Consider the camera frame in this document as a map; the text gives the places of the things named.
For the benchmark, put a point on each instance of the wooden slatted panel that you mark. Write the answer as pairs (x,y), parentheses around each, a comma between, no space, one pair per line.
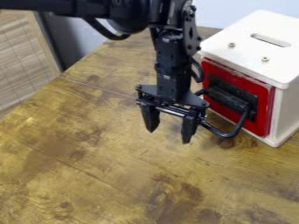
(28,66)

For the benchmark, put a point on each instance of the red drawer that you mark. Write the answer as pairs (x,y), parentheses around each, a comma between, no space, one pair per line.
(263,90)

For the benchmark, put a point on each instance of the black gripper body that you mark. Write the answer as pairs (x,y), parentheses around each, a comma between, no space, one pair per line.
(170,94)

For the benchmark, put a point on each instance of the white wooden box cabinet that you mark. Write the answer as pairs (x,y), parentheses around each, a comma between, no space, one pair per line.
(261,47)

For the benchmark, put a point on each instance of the black metal drawer handle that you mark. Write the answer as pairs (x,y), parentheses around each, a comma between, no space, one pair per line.
(233,102)

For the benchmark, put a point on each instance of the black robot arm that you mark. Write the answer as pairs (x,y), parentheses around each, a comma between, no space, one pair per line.
(170,20)

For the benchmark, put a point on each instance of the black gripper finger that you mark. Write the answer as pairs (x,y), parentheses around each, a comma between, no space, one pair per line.
(151,116)
(190,123)

